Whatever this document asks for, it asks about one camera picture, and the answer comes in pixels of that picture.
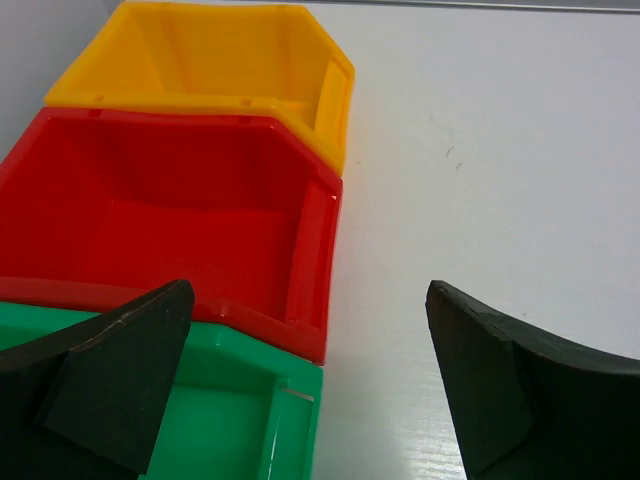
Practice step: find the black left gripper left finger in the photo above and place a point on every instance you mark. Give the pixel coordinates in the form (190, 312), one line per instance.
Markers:
(85, 399)

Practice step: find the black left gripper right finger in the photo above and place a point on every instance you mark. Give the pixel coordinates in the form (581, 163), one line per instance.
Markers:
(528, 404)

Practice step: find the green plastic bin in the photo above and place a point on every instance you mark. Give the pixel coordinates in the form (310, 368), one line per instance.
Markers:
(238, 409)

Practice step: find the red plastic bin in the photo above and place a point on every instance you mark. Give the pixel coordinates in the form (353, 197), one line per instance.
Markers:
(101, 206)

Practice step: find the yellow plastic bin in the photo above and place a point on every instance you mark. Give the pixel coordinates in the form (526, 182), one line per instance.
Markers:
(177, 58)

